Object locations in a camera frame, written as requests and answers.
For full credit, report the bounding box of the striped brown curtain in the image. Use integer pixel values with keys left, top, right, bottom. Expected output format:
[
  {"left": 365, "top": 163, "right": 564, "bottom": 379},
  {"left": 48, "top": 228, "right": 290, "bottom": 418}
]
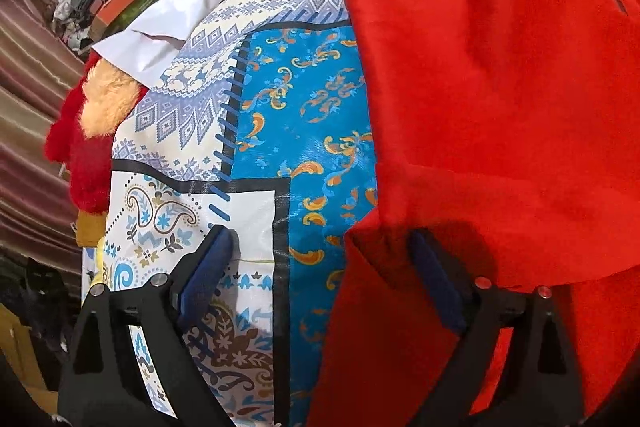
[{"left": 0, "top": 0, "right": 88, "bottom": 268}]

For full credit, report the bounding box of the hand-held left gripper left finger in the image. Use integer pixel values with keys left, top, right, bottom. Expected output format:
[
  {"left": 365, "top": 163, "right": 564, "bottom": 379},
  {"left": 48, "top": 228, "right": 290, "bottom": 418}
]
[{"left": 57, "top": 224, "right": 236, "bottom": 427}]

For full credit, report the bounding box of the red and peach plush cloth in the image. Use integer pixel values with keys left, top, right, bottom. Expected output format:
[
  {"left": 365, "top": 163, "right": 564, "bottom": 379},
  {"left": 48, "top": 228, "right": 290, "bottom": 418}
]
[{"left": 44, "top": 52, "right": 151, "bottom": 215}]

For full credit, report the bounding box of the dark cloth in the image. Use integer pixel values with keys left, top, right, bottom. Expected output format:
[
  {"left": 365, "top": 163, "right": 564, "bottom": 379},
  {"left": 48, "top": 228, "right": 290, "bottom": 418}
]
[{"left": 0, "top": 257, "right": 83, "bottom": 358}]

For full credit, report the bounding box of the patchwork printed bed sheet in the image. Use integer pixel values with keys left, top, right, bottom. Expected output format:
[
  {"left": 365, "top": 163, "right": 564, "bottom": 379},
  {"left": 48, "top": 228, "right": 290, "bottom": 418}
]
[{"left": 82, "top": 0, "right": 566, "bottom": 427}]

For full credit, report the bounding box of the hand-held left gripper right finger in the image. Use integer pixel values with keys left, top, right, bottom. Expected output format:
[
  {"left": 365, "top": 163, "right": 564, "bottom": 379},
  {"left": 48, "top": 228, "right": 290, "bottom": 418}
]
[{"left": 407, "top": 229, "right": 586, "bottom": 427}]

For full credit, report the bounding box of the green bag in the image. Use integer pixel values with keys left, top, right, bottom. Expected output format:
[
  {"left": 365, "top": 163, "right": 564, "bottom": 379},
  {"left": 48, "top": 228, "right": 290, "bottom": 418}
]
[{"left": 107, "top": 2, "right": 156, "bottom": 32}]

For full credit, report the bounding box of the orange box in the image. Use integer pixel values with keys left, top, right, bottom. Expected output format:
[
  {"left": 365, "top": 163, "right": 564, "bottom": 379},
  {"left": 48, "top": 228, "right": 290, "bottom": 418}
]
[{"left": 95, "top": 0, "right": 138, "bottom": 25}]

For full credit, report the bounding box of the red garment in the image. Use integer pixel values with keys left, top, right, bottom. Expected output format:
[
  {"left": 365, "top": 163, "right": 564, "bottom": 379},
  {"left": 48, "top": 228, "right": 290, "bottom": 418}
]
[{"left": 306, "top": 0, "right": 640, "bottom": 427}]

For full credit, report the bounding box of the white cloth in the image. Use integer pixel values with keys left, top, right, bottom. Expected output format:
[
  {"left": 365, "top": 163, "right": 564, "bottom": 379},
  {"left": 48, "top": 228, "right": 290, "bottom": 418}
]
[{"left": 92, "top": 0, "right": 291, "bottom": 88}]

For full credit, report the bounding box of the cardboard box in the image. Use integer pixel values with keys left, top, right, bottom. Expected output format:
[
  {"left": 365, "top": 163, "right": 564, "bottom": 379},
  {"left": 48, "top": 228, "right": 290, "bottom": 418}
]
[{"left": 0, "top": 302, "right": 61, "bottom": 413}]

